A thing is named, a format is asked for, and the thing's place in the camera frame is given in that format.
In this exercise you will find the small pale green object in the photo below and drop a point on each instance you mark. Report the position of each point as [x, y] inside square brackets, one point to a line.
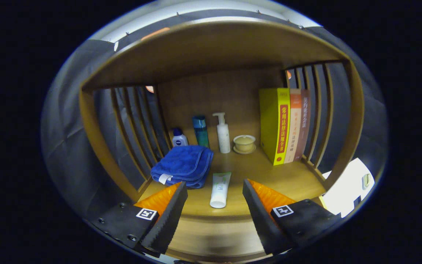
[367, 181]

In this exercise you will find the wooden countertop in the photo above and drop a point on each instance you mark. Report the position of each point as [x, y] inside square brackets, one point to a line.
[247, 165]

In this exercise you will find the yellow book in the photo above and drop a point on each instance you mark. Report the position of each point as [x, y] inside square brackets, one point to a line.
[269, 124]

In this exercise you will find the white pump bottle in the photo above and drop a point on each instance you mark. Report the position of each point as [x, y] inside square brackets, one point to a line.
[224, 137]

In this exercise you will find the brown book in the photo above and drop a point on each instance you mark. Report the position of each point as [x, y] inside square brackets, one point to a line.
[305, 121]

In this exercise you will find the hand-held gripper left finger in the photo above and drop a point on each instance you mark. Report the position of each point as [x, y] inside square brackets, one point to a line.
[170, 220]

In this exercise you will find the blue folded towel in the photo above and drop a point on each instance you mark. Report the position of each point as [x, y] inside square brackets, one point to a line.
[183, 163]

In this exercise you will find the wooden drawer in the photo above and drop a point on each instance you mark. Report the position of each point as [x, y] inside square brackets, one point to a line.
[214, 234]

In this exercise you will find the beige lidded teacup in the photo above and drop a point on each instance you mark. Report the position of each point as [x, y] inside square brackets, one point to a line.
[244, 143]

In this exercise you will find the orange beige book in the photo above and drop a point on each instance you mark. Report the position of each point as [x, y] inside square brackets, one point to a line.
[294, 124]

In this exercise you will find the wooden cabinet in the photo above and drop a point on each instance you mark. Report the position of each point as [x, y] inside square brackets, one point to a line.
[211, 47]

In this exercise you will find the teal bottle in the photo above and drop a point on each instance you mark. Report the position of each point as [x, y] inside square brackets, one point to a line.
[200, 132]

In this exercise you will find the white side cabinet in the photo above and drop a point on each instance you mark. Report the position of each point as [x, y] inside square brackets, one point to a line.
[346, 187]

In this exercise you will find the small white blue-capped bottle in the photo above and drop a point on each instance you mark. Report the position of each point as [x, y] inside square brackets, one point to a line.
[180, 140]

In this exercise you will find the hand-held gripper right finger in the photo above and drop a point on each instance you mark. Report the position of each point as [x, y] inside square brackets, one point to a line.
[260, 216]

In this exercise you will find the white green cleanser tube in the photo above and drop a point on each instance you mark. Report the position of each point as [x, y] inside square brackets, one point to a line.
[220, 190]

